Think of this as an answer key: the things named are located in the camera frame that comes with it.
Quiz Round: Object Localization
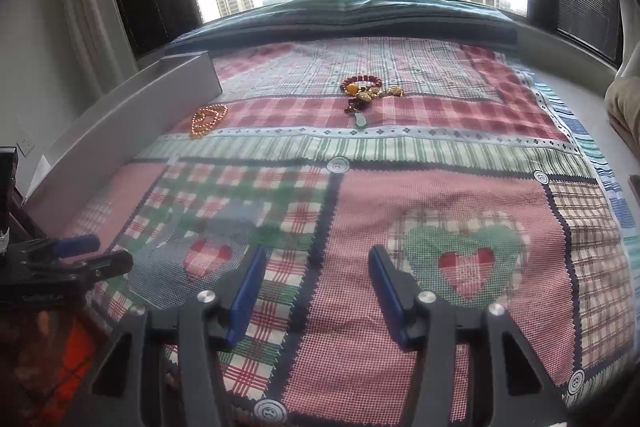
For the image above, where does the red bead charm bracelet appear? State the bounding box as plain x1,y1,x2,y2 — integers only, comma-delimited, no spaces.
340,74,405,128

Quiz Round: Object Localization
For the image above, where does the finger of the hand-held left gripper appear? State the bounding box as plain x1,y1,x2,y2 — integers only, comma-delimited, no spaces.
27,249,135,290
7,234,101,264

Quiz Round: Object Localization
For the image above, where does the patchwork plaid blanket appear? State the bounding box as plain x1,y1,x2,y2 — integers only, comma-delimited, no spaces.
60,36,640,427

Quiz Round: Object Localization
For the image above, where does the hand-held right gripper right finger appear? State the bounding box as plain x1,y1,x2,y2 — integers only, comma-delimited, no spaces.
368,245,571,427

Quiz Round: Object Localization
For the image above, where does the orange bead necklace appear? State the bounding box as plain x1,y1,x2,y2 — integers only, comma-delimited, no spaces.
189,104,228,138

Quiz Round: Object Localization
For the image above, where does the long white drawer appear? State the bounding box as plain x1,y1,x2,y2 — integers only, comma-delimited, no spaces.
22,51,222,240

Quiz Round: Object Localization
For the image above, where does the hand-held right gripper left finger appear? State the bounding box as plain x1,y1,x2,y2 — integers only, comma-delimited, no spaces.
90,244,267,427

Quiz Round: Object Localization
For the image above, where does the beige cloth bundle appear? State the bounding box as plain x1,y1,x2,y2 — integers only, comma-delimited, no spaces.
604,52,640,148

